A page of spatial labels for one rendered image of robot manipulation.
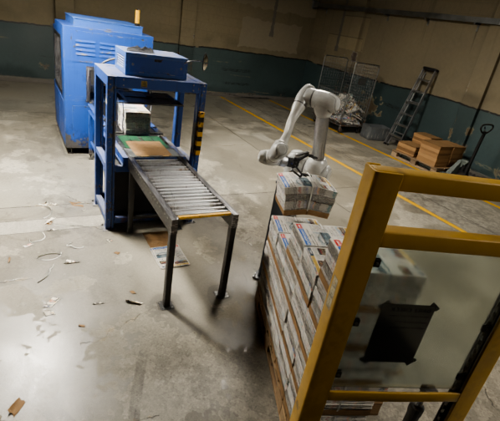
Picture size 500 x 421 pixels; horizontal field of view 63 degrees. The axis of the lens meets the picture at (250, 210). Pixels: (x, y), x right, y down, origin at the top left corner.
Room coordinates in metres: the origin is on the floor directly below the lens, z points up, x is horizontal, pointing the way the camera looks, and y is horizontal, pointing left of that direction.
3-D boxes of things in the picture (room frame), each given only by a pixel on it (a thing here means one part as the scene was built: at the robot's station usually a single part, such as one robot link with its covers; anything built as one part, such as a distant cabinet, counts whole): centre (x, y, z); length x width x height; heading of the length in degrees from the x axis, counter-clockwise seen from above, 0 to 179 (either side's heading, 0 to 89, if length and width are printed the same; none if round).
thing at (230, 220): (3.44, 0.46, 0.74); 1.34 x 0.05 x 0.12; 32
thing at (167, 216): (3.17, 0.88, 0.74); 1.34 x 0.05 x 0.12; 32
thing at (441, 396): (1.22, -0.71, 0.92); 0.57 x 0.01 x 0.05; 101
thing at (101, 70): (4.16, 1.22, 1.50); 0.94 x 0.68 x 0.10; 122
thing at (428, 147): (8.62, -3.51, 0.28); 1.20 x 0.83 x 0.57; 32
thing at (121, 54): (4.17, 1.22, 1.65); 0.60 x 0.45 x 0.20; 122
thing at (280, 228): (2.40, -0.47, 0.42); 1.17 x 0.39 x 0.83; 11
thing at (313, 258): (1.98, -0.56, 0.95); 0.38 x 0.29 x 0.23; 100
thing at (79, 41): (6.48, 2.63, 1.04); 1.51 x 1.30 x 2.07; 32
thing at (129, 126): (4.65, 1.52, 0.93); 0.38 x 0.30 x 0.26; 32
